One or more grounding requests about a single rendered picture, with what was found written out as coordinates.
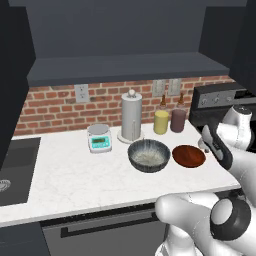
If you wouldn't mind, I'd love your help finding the dark cabinet door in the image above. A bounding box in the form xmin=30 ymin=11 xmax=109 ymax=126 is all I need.
xmin=0 ymin=0 xmax=37 ymax=169
xmin=229 ymin=0 xmax=256 ymax=98

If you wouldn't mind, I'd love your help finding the dark sink basin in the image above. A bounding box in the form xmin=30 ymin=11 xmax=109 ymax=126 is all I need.
xmin=0 ymin=136 xmax=42 ymax=208

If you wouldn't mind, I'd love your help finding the black dishwasher handle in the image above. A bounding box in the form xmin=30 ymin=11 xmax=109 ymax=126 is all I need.
xmin=60 ymin=215 xmax=160 ymax=239

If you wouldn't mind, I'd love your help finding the small red-brown bowl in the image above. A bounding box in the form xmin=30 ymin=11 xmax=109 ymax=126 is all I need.
xmin=171 ymin=144 xmax=207 ymax=169

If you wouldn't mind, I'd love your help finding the dark purple bottle, brown neck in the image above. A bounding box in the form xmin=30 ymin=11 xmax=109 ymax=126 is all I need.
xmin=170 ymin=92 xmax=188 ymax=134

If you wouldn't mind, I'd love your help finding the open dark grey wall cabinet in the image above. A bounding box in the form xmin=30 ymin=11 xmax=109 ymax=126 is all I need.
xmin=25 ymin=0 xmax=234 ymax=88

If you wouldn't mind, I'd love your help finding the grey wall outlet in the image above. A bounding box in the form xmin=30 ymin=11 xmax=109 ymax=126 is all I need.
xmin=152 ymin=79 xmax=167 ymax=98
xmin=167 ymin=78 xmax=183 ymax=97
xmin=73 ymin=83 xmax=91 ymax=104

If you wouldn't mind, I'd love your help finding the paper towel roll on holder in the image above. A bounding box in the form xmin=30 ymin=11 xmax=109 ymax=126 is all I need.
xmin=117 ymin=88 xmax=146 ymax=145

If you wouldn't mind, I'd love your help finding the white and teal kitchen scale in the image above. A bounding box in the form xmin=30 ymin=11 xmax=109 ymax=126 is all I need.
xmin=86 ymin=123 xmax=113 ymax=154

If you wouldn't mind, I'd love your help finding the yellow bottle with brown neck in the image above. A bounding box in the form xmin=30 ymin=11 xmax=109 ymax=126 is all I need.
xmin=153 ymin=94 xmax=170 ymax=136

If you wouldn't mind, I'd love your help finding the dark base cabinet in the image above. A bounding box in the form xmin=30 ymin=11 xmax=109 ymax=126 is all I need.
xmin=0 ymin=221 xmax=52 ymax=256

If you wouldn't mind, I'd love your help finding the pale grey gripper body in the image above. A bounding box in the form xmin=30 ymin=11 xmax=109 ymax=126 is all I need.
xmin=197 ymin=137 xmax=210 ymax=154

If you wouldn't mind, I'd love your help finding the large grey bowl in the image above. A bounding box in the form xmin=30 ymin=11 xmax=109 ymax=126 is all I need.
xmin=127 ymin=139 xmax=172 ymax=174

